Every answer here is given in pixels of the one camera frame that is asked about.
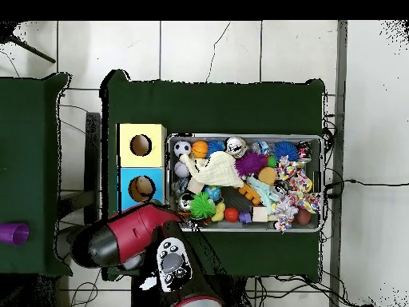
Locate purple spiky ball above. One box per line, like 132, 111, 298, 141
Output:
234, 151, 269, 177

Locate blue spiky ball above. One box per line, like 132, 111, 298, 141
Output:
273, 140, 300, 162

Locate plain wooden cube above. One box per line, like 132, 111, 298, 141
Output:
252, 205, 269, 224

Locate green fuzzy toy with eyes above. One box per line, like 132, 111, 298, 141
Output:
189, 192, 218, 221

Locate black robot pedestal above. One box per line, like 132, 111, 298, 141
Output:
223, 274, 256, 307

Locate black tripod leg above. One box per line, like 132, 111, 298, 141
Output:
0, 22, 58, 65

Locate small orange basketball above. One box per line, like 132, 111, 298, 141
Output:
191, 139, 210, 160

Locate green cloth side table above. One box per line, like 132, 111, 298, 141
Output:
0, 70, 73, 278

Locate wooden box with three holes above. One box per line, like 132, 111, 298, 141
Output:
117, 122, 169, 215

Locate cream knitted cloth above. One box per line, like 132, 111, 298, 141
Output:
180, 150, 246, 196

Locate small soccer ball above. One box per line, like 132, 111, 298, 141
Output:
173, 140, 193, 158

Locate purple plastic cup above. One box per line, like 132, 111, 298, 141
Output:
0, 222, 31, 247

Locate clear mesh bin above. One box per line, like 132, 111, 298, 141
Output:
166, 133, 324, 233

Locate colourful patterned cloth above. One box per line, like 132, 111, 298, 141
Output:
268, 158, 323, 232

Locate black floor cable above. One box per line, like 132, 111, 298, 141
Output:
324, 178, 409, 192

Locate small red ball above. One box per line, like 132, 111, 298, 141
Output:
223, 207, 240, 224

